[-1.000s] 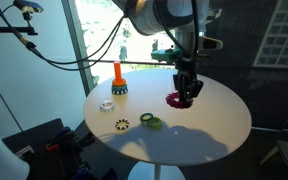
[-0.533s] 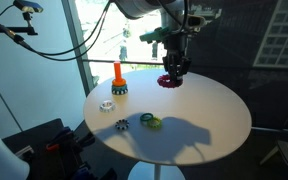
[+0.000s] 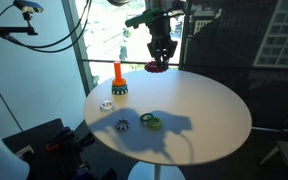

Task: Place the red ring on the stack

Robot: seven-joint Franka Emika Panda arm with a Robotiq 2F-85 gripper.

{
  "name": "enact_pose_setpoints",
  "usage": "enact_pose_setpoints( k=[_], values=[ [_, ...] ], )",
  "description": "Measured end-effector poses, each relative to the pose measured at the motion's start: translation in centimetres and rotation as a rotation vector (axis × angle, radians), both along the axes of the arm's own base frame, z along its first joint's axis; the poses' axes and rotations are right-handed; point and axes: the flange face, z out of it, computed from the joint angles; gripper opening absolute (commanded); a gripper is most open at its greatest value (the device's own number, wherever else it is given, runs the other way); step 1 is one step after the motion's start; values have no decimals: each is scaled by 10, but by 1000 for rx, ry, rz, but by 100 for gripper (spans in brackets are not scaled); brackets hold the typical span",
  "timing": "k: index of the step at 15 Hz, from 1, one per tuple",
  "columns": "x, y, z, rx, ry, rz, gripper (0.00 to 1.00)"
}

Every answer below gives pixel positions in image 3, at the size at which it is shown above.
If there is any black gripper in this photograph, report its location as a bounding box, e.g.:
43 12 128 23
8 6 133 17
146 23 179 70

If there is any red toothed ring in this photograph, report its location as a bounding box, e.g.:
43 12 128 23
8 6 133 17
144 61 169 74

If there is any dark window handrail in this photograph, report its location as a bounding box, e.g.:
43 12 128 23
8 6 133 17
82 58 182 66

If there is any orange stacking peg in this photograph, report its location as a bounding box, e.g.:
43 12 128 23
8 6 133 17
113 61 123 83

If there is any grey window mullion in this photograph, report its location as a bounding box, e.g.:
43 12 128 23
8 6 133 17
61 0 96 96

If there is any black backdrop panel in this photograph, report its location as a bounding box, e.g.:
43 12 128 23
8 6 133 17
180 0 288 134

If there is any black orange clamp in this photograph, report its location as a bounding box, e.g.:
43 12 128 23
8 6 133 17
45 126 76 153

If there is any blue black clamp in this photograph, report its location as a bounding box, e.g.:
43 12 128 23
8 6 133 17
71 164 92 180

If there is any black equipment stand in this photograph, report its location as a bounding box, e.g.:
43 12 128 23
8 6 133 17
2 118 118 180

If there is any white rounded plastic housing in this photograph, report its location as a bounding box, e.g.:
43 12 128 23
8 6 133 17
0 116 31 180

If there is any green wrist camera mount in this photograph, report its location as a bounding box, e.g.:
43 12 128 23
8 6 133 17
124 8 164 30

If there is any orange toothed ring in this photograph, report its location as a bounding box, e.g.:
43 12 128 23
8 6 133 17
112 78 127 88

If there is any dark green ring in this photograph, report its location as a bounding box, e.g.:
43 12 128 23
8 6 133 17
139 112 155 124

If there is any yellow-green toothed ring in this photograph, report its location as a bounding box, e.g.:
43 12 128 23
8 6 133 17
146 116 163 130

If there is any clear plastic ring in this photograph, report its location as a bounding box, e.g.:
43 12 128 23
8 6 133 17
99 99 116 113

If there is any black and white ring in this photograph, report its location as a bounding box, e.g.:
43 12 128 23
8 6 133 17
114 118 131 131

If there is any thick black cable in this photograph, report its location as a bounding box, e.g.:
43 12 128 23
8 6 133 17
0 19 93 54
17 0 89 48

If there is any white table pedestal base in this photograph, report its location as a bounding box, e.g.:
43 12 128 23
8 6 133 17
127 161 186 180

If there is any blue-grey stereo camera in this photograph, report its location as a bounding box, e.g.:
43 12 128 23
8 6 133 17
12 0 44 14

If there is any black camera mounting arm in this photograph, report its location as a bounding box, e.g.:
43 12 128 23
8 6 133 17
0 12 39 36

